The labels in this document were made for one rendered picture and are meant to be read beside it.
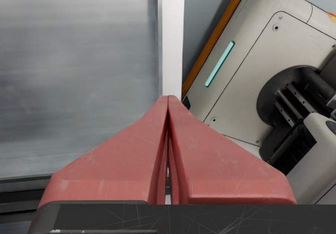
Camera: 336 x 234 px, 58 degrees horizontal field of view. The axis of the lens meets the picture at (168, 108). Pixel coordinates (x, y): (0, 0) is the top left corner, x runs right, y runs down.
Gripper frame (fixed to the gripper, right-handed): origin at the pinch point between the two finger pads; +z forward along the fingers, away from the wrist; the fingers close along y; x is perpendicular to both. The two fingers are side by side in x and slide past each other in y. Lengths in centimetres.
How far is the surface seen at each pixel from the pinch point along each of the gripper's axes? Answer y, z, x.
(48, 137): 14.9, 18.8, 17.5
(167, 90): 0.1, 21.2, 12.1
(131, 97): 4.3, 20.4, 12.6
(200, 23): -13, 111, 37
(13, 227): 23.7, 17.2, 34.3
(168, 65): 0.0, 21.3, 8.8
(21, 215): 20.1, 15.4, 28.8
